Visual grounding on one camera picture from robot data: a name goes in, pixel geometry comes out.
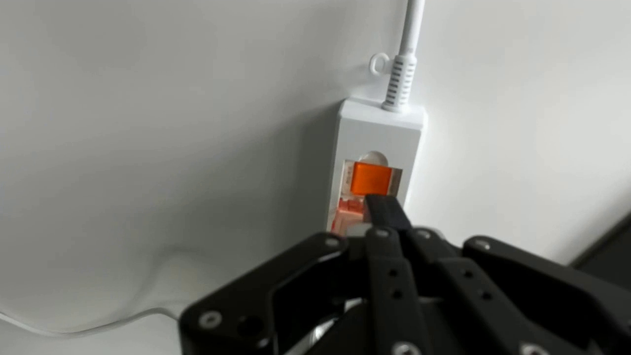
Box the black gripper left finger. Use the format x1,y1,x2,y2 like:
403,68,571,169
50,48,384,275
177,192,421,355

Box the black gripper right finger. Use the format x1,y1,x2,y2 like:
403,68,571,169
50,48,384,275
386,192,631,355

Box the thin white kettle cable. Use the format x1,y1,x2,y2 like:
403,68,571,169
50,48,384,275
0,244,218,338

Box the thick white power strip cable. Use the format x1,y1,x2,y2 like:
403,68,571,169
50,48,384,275
368,0,427,114

